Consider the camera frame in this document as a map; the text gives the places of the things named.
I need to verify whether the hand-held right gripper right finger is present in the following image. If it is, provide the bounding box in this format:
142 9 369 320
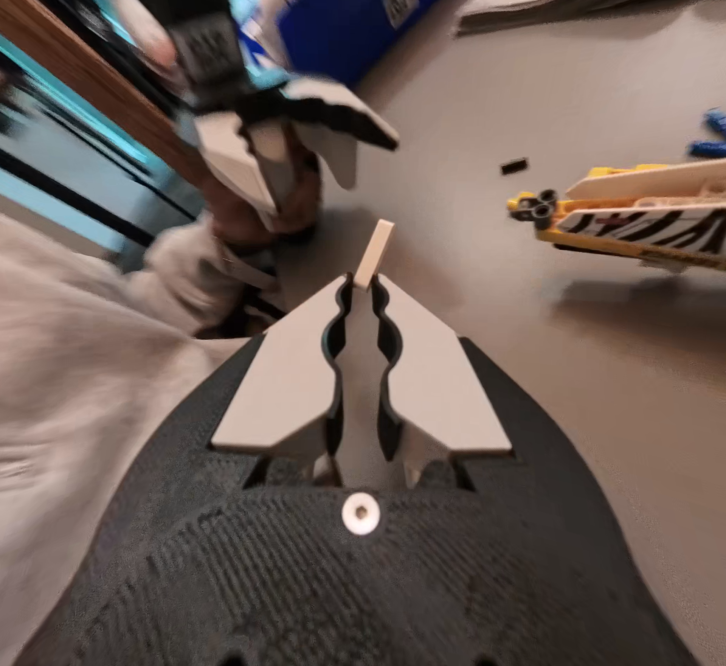
371 275 512 488

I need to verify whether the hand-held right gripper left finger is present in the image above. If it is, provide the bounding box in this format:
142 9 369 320
211 275 354 480

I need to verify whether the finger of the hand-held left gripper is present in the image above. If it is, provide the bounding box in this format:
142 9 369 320
195 113 296 216
238 79 400 190

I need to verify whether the white lego beam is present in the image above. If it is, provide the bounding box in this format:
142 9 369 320
354 219 395 288

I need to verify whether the zebra striped lego plane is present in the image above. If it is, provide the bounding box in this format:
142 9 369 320
506 161 726 275

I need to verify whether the person's left forearm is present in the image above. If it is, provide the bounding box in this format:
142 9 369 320
122 212 284 338

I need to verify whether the person's left hand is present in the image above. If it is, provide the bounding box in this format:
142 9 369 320
211 155 321 241

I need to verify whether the blue plastic bin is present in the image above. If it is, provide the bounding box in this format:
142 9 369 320
278 0 489 88

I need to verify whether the brown wooden desk edge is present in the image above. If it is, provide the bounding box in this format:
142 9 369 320
0 0 216 185

